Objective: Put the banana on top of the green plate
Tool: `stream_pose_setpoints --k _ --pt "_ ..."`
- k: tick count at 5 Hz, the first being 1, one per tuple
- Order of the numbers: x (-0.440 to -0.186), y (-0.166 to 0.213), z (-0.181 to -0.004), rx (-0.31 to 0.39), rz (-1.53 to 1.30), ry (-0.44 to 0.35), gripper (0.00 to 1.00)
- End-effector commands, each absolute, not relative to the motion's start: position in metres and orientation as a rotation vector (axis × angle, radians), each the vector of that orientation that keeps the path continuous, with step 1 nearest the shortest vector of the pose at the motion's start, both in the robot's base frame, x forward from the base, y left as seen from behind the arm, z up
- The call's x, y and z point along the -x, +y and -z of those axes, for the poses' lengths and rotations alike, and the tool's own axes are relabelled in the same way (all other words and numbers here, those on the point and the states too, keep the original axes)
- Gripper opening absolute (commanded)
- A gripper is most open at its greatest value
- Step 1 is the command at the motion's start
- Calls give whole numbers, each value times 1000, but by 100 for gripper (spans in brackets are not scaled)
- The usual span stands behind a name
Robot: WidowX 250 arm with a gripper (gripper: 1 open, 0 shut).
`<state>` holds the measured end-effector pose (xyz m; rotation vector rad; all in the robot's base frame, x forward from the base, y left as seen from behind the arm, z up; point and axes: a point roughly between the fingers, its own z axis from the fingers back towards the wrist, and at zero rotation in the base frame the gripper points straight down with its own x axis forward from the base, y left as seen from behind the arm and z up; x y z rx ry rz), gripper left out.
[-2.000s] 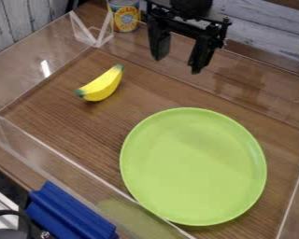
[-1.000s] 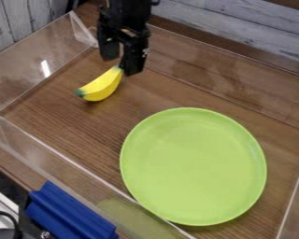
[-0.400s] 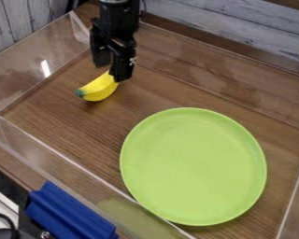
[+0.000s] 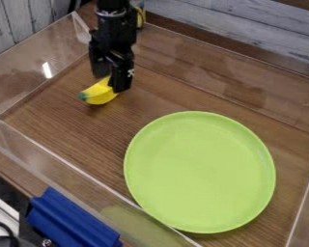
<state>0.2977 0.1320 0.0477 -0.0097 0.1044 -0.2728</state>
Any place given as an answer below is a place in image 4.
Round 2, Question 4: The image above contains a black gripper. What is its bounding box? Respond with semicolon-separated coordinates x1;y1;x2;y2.
89;9;137;93

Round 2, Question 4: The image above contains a yellow toy banana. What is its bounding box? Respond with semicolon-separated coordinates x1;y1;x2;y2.
77;76;119;105

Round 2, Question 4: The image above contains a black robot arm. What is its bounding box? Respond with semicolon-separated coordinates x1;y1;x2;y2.
89;0;137;93

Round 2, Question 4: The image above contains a green round plate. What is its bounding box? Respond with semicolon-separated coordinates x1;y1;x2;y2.
124;111;276;233

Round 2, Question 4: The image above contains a yellow labelled can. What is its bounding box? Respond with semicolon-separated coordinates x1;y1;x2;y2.
133;0;145;29

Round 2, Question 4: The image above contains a clear acrylic enclosure wall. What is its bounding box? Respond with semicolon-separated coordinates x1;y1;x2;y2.
0;8;309;247

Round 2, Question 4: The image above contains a black cable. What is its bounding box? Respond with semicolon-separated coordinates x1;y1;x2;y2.
0;219;21;247

